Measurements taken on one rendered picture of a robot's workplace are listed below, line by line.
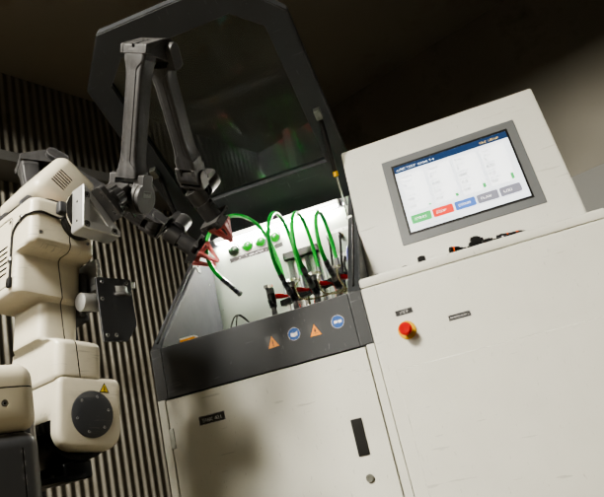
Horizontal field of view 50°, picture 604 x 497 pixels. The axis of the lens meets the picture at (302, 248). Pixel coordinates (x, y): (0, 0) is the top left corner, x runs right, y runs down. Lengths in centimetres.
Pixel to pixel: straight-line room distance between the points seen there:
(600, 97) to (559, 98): 25
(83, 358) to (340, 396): 72
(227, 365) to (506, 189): 105
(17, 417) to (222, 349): 86
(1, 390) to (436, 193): 149
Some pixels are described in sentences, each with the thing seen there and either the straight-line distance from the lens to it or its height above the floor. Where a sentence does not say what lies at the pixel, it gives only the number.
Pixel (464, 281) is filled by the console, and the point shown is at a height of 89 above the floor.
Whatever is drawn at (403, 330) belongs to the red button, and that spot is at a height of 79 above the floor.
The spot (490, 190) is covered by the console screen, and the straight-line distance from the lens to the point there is 219.
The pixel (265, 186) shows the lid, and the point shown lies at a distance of 252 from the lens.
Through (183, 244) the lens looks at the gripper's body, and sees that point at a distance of 218.
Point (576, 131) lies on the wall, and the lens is 440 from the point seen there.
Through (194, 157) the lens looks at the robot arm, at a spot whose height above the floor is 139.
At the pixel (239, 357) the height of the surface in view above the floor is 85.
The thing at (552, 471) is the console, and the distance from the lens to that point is 182.
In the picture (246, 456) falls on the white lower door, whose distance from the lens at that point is 196.
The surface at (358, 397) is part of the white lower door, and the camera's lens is 186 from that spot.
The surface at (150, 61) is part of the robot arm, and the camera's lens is 167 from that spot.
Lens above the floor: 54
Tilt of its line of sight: 17 degrees up
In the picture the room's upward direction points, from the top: 13 degrees counter-clockwise
